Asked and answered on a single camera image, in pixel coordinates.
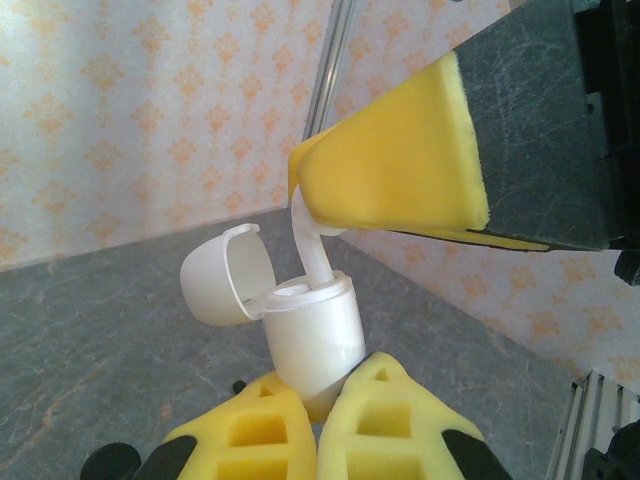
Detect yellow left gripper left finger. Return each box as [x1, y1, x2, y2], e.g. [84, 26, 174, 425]
[134, 372, 319, 480]

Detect aluminium corner post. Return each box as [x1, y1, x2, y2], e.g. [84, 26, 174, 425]
[302, 0, 362, 144]

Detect white earbud charging case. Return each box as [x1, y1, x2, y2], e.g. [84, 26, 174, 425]
[178, 224, 366, 407]

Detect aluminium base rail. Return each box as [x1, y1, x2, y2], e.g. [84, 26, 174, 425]
[547, 369, 640, 480]

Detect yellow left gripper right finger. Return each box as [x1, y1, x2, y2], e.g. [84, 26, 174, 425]
[317, 350, 514, 480]

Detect white wireless earbud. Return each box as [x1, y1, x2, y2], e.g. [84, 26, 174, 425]
[291, 184, 346, 292]

